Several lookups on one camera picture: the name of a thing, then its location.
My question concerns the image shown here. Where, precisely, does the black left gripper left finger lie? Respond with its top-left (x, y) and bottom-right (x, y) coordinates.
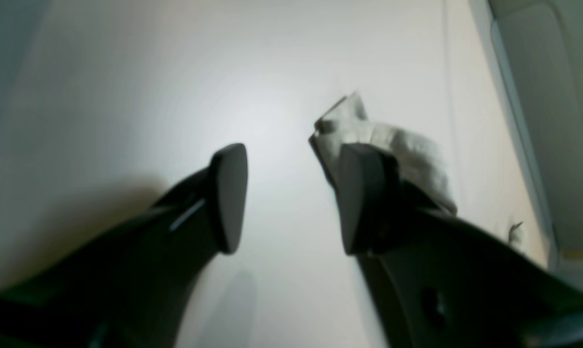
top-left (0, 143), bottom-right (248, 348)

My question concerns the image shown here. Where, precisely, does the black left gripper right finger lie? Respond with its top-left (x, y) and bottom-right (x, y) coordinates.
top-left (339, 143), bottom-right (583, 348)

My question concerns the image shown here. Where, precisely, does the beige t-shirt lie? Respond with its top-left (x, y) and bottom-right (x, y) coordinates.
top-left (309, 92), bottom-right (458, 216)

